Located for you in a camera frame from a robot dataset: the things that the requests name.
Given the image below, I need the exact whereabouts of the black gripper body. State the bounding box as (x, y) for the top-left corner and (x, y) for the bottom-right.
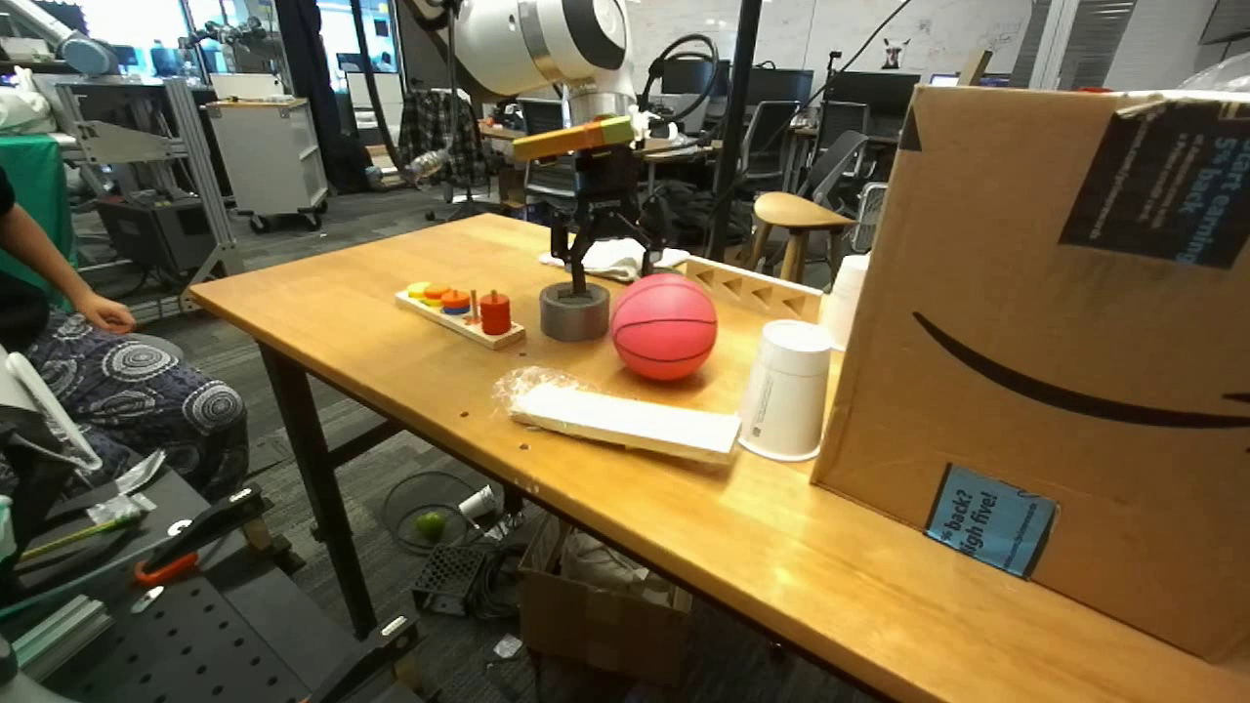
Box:
(559, 150), (662, 246)

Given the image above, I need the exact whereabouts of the grey duct tape roll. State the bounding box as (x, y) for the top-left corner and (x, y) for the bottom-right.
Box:
(534, 276), (618, 349)

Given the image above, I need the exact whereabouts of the pink toy basketball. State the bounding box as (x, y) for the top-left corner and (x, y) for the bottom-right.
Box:
(611, 271), (725, 388)

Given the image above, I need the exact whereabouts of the plastic-wrapped wooden sorter board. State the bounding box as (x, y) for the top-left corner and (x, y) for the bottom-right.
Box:
(506, 367), (745, 469)

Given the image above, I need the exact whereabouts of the person's bare forearm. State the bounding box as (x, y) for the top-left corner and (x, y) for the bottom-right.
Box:
(0, 197), (100, 311)

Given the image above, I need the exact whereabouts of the person's bare hand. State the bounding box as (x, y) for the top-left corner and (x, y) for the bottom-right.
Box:
(71, 290), (141, 339)

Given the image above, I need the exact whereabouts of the white paper sheet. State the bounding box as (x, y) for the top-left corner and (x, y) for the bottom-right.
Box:
(540, 229), (695, 287)

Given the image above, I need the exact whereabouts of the wooden shape sorter board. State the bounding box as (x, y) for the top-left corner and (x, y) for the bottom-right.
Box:
(679, 255), (827, 327)

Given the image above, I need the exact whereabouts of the black vertical pole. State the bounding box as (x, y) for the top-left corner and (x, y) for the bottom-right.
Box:
(709, 0), (768, 258)

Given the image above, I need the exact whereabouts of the dark computer monitor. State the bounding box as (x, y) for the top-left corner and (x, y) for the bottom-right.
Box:
(656, 56), (734, 103)

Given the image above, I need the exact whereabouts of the round wooden stool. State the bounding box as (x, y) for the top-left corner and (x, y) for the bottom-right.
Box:
(751, 188), (861, 287)

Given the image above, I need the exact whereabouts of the white paper cup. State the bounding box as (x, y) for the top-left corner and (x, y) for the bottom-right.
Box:
(734, 315), (842, 469)
(816, 249), (877, 357)

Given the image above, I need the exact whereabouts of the white wheeled cart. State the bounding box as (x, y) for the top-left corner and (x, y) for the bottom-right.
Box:
(202, 95), (334, 227)

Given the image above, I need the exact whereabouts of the open brown cardboard box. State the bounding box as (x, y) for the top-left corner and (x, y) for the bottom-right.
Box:
(515, 526), (695, 691)

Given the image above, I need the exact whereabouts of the Amazon cardboard box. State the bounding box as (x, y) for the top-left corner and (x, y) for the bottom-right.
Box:
(808, 81), (1250, 669)

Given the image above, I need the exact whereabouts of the grey metal rack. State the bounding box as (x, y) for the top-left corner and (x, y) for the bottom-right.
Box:
(46, 74), (248, 322)

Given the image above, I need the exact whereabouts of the black perforated plate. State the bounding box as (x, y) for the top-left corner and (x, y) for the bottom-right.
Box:
(46, 565), (421, 703)

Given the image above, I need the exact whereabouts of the green cloth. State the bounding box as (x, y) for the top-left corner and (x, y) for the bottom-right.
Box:
(0, 134), (84, 296)

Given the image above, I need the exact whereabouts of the person's black shirt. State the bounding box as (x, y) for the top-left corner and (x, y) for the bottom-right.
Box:
(0, 164), (55, 352)

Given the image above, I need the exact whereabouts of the pale aluminium extrusion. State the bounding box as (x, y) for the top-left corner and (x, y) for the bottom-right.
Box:
(0, 595), (123, 685)

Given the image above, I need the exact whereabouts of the red ring stack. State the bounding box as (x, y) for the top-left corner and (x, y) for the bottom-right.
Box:
(478, 290), (521, 339)

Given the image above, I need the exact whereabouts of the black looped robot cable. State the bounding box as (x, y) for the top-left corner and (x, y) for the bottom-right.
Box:
(632, 33), (726, 134)

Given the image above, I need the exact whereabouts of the wire mesh basket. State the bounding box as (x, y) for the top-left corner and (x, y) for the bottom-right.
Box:
(378, 469), (497, 555)

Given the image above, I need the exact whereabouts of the black metal table frame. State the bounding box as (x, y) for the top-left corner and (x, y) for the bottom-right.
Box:
(253, 339), (421, 643)

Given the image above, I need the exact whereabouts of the orange-handled tool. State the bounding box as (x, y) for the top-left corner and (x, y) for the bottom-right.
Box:
(131, 547), (209, 591)

